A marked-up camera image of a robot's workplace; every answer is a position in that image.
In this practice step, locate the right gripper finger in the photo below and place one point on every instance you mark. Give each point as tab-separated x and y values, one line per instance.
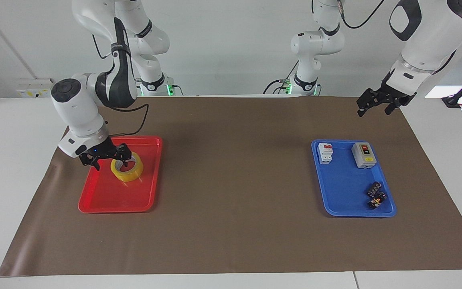
123	153
90	162

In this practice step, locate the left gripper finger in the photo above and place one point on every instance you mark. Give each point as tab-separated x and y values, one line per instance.
392	106
369	100

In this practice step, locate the grey switch box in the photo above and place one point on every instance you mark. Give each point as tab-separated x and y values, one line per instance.
364	156

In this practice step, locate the blue plastic tray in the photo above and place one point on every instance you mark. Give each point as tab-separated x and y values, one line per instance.
345	188

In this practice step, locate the white circuit breaker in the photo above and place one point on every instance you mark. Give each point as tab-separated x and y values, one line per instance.
325	154

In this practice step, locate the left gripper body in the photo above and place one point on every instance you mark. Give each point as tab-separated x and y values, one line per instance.
398	96

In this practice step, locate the red plastic tray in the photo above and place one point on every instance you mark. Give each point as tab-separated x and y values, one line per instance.
122	196

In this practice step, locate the small black connector block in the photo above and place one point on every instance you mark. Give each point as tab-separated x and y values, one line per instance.
377	200
374	188

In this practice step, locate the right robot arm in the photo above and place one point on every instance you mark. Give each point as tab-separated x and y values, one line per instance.
74	108

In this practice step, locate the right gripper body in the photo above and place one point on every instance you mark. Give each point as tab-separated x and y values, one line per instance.
99	148

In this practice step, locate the white wall socket box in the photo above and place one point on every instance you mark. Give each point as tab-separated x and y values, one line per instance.
34	88

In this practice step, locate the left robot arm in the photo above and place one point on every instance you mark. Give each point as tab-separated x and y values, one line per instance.
427	32

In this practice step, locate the yellow tape roll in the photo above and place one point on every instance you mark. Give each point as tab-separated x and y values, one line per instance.
127	175

